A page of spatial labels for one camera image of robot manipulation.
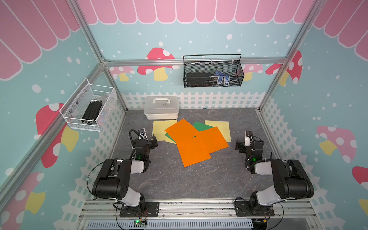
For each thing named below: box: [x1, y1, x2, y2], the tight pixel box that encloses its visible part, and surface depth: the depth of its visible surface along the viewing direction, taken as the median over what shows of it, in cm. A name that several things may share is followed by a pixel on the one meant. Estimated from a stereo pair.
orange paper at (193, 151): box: [176, 136, 212, 168], surface depth 97 cm
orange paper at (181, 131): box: [164, 118, 200, 144], surface depth 109 cm
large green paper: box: [192, 121, 214, 132], surface depth 112 cm
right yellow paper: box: [204, 120, 232, 143], surface depth 111 cm
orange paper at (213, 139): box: [198, 126, 230, 154], surface depth 105 cm
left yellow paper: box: [151, 119, 178, 144], surface depth 112 cm
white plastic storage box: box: [143, 95, 179, 121], surface depth 112 cm
